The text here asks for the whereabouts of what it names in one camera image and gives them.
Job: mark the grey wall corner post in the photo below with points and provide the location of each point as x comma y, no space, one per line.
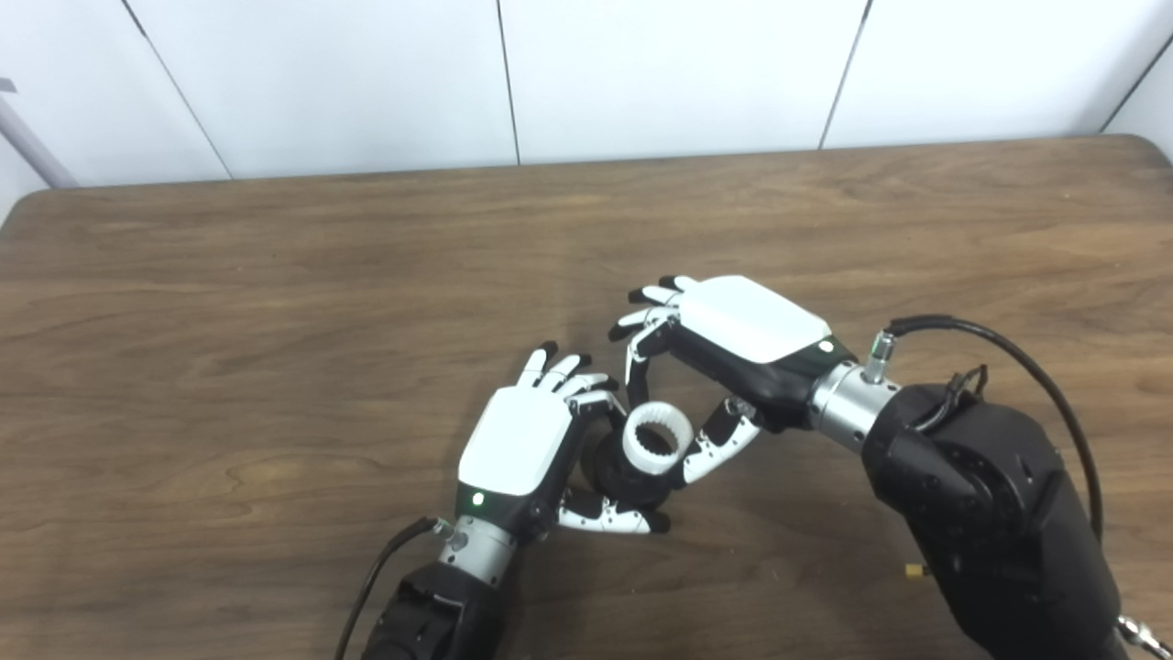
37,147

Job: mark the white and black left hand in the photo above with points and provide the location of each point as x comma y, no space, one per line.
513,449

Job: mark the round black part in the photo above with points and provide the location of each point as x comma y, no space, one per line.
623,481

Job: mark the white and black right hand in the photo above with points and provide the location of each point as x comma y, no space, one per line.
747,325

